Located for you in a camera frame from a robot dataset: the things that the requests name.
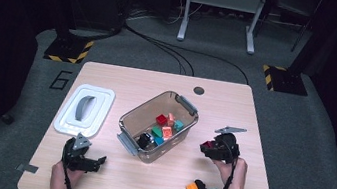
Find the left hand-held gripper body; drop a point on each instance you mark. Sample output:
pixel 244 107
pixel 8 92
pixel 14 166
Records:
pixel 74 158

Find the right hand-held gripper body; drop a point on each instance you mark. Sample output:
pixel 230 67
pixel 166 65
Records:
pixel 227 149

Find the maroon toy building block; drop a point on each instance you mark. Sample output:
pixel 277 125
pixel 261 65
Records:
pixel 208 145

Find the black toy building block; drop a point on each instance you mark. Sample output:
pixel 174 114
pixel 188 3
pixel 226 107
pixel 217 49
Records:
pixel 200 187

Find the salmon orange toy building block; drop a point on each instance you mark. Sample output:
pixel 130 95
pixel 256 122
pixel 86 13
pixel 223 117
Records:
pixel 167 132

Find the peach curved toy building block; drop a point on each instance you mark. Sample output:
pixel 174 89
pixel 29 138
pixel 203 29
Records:
pixel 171 119

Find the blue toy building block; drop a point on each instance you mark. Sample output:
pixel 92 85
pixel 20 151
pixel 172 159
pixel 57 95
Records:
pixel 159 141

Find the green toy building block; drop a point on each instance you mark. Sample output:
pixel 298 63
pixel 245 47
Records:
pixel 157 131

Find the red toy building block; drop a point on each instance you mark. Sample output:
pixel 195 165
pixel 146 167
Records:
pixel 161 119

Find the clear brown plastic storage box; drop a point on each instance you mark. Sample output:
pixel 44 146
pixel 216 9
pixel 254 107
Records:
pixel 143 114

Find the person's left hand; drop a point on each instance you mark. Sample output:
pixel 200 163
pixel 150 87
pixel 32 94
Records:
pixel 59 181

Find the person's right hand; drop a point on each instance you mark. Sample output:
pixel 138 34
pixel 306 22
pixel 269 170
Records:
pixel 237 175

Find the black small toy piece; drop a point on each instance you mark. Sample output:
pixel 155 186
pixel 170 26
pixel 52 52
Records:
pixel 143 140

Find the grey tape strip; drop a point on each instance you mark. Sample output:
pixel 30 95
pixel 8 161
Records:
pixel 27 168

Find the dark round table grommet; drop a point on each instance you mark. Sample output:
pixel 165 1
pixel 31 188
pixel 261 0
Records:
pixel 198 90

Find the small black floor object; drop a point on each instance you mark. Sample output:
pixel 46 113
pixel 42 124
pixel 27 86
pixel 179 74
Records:
pixel 7 118

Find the black yellow striped base plate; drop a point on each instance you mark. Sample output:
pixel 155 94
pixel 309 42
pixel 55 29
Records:
pixel 67 49
pixel 288 82

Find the white metal stand frame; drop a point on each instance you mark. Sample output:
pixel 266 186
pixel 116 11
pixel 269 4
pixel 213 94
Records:
pixel 224 0

